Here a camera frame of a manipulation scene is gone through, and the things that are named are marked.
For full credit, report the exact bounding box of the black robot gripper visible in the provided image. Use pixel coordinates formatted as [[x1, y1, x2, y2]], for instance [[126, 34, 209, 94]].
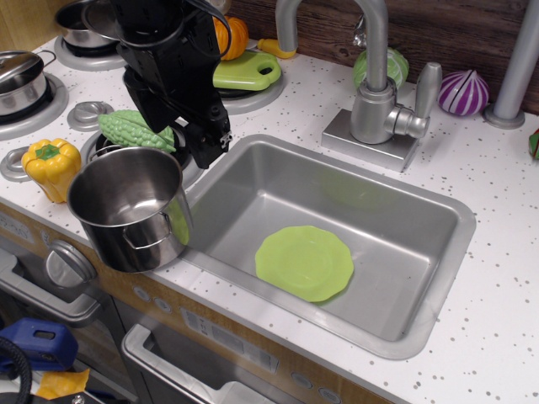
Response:
[[116, 8, 232, 169]]

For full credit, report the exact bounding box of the large steel pot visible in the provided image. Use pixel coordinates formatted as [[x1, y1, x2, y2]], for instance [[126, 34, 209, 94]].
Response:
[[67, 146, 193, 273]]

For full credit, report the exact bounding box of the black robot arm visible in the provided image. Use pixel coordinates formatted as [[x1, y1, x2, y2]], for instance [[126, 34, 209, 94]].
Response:
[[111, 1, 232, 169]]

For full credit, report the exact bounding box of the steel pot back burner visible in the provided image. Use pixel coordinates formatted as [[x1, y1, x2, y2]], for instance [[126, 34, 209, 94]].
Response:
[[55, 1, 118, 49]]

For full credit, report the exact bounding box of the small steel pot left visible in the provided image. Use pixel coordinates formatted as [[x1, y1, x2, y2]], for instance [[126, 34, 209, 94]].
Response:
[[1, 50, 56, 120]]

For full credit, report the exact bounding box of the grey toy sink basin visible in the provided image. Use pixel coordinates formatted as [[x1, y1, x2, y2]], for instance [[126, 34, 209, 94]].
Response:
[[187, 135, 476, 360]]

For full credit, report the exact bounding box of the green toy bitter gourd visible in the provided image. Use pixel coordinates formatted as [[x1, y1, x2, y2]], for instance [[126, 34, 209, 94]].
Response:
[[98, 109, 176, 152]]

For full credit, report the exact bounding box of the green toy cutting board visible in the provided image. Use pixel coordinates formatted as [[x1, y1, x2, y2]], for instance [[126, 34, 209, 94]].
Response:
[[213, 50, 281, 91]]

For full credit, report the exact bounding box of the orange toy pumpkin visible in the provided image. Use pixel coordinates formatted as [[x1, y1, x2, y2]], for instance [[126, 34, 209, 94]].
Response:
[[213, 16, 249, 61]]

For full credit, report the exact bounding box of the grey stove dial knob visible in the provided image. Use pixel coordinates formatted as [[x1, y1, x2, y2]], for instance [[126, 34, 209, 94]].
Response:
[[67, 101, 114, 132]]

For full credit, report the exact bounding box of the yellow toy bell pepper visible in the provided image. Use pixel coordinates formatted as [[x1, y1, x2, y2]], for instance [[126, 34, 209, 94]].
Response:
[[21, 138, 82, 203]]

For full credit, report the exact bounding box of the light green plate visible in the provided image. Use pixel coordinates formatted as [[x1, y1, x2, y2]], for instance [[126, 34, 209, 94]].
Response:
[[255, 226, 355, 303]]

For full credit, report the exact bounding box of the grey toy faucet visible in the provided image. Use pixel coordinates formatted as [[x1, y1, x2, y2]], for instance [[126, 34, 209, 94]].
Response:
[[275, 0, 443, 173]]

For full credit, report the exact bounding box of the grey oven knob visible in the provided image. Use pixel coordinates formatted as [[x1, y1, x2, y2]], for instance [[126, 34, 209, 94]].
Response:
[[45, 240, 97, 288]]

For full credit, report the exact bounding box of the green toy cabbage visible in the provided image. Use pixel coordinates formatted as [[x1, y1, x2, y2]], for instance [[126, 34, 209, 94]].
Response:
[[353, 48, 409, 89]]

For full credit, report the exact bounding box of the purple toy onion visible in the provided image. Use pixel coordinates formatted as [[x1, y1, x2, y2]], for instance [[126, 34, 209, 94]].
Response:
[[437, 70, 490, 116]]

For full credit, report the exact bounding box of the yellow cloth piece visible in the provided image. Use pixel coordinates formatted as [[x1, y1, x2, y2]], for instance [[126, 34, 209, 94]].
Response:
[[36, 369, 90, 400]]

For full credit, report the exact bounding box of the grey vertical pole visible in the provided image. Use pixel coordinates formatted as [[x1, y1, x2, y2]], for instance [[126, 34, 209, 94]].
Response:
[[483, 0, 538, 130]]

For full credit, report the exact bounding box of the red green toy at edge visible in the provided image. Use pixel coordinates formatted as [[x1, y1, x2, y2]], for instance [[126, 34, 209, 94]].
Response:
[[528, 129, 539, 160]]

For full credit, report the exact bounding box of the yellow toy knife handle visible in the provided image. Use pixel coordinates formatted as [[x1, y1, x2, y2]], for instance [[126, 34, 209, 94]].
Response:
[[257, 39, 296, 59]]

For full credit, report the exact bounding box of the grey oven door handle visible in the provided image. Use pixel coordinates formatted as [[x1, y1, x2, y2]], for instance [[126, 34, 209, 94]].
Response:
[[1, 249, 103, 327]]

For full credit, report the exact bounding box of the black cable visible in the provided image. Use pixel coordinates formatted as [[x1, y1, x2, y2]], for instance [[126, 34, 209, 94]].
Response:
[[0, 335, 33, 404]]

